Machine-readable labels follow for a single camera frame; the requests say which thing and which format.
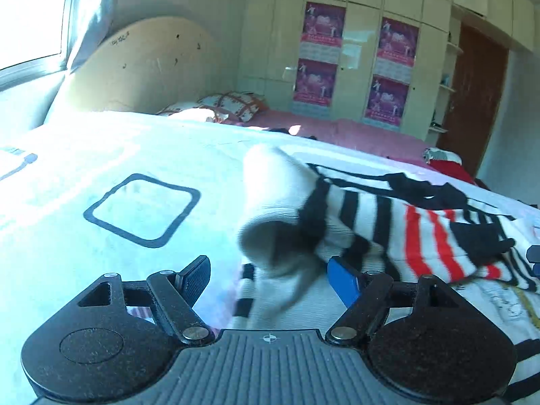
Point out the pink bedsheet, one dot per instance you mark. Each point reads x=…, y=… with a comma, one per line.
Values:
x=363, y=135

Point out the window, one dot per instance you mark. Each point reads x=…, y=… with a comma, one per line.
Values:
x=29, y=12

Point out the checked pillow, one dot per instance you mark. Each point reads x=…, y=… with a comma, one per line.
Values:
x=234, y=103

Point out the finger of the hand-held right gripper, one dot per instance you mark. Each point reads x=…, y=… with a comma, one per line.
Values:
x=535, y=261

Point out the grey curtain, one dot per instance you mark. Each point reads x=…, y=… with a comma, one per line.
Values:
x=93, y=12

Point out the cream corner shelf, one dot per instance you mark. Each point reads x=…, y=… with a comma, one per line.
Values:
x=447, y=88

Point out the brown wooden door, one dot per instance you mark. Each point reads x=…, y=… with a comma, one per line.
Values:
x=472, y=97

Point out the cream round headboard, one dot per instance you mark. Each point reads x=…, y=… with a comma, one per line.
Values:
x=152, y=63

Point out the dark cloth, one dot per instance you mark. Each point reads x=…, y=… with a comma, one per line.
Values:
x=280, y=130

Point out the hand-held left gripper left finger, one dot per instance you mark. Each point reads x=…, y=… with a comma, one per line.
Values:
x=195, y=279

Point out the floral pillow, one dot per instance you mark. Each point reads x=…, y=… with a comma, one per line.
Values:
x=190, y=112

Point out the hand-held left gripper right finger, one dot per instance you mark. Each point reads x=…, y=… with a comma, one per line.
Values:
x=342, y=279

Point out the red cloth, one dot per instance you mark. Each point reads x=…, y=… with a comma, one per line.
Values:
x=449, y=164

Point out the striped knit sweater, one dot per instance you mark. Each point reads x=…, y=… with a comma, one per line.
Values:
x=337, y=219

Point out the pink wall poster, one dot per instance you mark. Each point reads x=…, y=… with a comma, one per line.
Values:
x=325, y=29
x=315, y=81
x=397, y=46
x=386, y=100

